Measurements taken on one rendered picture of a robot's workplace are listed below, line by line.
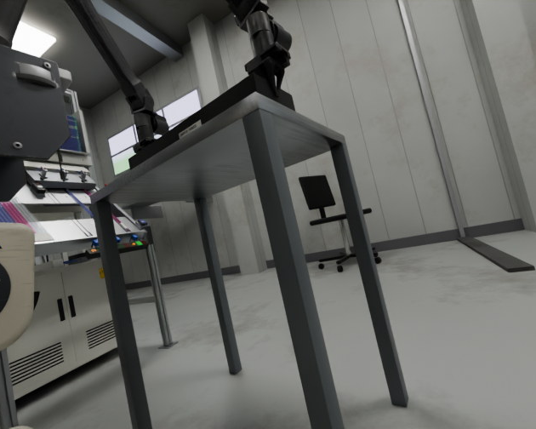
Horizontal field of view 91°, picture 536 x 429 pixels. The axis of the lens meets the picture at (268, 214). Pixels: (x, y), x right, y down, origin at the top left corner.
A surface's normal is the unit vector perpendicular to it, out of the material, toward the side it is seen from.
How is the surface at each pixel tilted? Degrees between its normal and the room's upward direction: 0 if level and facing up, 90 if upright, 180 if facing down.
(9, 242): 90
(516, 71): 90
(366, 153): 90
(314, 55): 90
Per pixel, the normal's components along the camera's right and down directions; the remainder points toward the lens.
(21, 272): 0.79, -0.21
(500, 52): -0.44, 0.04
